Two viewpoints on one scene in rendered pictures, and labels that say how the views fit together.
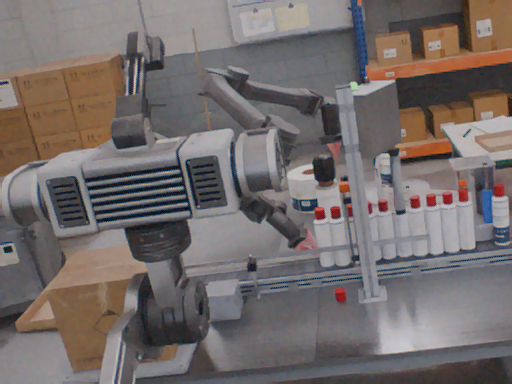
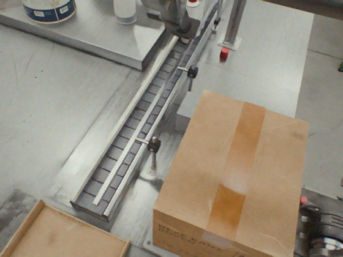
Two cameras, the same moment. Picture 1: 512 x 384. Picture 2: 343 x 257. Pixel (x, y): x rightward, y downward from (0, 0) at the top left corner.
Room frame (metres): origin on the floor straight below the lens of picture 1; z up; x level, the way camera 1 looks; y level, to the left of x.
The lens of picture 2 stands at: (1.71, 0.93, 1.59)
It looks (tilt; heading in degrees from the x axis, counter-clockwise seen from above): 55 degrees down; 283
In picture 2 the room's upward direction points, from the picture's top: 6 degrees clockwise
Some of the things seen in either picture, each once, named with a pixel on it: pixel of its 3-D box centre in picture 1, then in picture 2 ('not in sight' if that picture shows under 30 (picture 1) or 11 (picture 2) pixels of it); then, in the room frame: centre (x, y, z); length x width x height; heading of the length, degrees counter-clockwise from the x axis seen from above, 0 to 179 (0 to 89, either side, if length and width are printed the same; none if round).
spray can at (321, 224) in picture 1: (323, 236); (190, 17); (1.90, 0.03, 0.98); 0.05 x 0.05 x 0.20
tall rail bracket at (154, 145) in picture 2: not in sight; (146, 150); (1.86, 0.56, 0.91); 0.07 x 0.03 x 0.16; 176
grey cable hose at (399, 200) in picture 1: (397, 181); not in sight; (1.77, -0.22, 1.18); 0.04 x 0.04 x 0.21
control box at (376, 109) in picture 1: (370, 118); not in sight; (1.79, -0.17, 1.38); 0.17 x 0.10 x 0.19; 141
